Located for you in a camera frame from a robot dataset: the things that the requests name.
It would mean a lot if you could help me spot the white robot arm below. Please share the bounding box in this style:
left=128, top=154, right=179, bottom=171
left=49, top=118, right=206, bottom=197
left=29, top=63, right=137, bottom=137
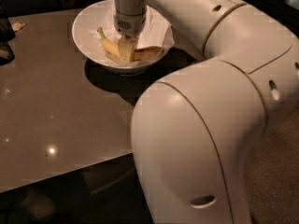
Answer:
left=115, top=0, right=299, bottom=224

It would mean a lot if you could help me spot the white paper sheet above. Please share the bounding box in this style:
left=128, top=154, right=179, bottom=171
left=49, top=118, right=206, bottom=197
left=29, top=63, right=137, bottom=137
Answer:
left=103, top=7, right=174, bottom=49

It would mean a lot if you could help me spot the small crumpled tan scrap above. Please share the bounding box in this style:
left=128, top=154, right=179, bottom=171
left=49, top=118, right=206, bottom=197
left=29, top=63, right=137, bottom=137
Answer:
left=12, top=22, right=25, bottom=32

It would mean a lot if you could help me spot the white ceramic bowl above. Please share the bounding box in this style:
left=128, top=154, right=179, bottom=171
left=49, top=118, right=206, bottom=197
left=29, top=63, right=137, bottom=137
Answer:
left=72, top=0, right=175, bottom=75

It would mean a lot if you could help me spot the black mesh object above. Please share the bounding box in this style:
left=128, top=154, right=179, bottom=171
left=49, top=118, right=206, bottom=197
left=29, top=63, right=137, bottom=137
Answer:
left=0, top=6, right=15, bottom=65

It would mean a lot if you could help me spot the yellow banana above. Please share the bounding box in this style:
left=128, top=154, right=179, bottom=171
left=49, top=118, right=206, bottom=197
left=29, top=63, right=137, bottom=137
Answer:
left=97, top=27, right=163, bottom=63

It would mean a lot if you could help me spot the white perforated gripper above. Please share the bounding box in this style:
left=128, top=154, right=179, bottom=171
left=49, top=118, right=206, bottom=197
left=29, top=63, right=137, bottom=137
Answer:
left=114, top=10, right=146, bottom=63

